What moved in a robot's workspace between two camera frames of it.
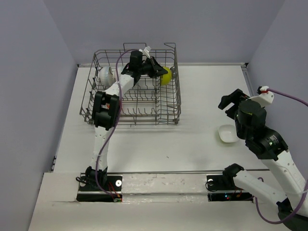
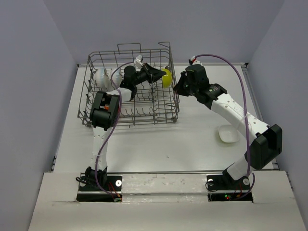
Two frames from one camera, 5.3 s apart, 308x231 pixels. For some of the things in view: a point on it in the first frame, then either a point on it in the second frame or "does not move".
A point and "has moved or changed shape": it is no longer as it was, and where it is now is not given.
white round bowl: (114, 73) does not move
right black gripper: (236, 96) to (178, 88)
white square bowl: (228, 134) does not move
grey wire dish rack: (147, 102) has moved or changed shape
